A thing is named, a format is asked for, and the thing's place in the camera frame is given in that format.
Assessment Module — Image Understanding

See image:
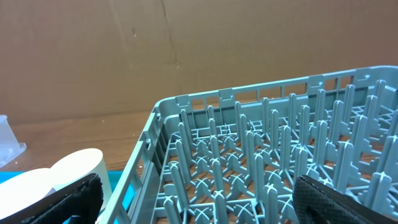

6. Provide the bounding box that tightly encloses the pink bowl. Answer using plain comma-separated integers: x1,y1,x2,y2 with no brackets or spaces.
1,168,55,219

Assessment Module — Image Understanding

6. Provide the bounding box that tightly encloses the white paper cup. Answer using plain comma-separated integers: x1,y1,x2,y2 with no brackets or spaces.
50,148,112,207

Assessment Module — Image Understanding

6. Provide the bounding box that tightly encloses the clear plastic waste bin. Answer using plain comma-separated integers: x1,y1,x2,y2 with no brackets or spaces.
0,114,27,168

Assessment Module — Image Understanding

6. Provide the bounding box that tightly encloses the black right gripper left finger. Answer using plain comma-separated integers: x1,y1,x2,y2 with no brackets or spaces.
1,173,104,224

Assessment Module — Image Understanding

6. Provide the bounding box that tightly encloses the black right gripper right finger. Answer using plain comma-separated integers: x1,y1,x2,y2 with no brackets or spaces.
292,175,397,224

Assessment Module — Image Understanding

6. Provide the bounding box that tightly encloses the teal plastic tray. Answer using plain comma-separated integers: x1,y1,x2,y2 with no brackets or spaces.
0,170,137,224

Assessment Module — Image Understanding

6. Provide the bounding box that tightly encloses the grey plastic dish rack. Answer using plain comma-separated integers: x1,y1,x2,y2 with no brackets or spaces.
100,65,397,223

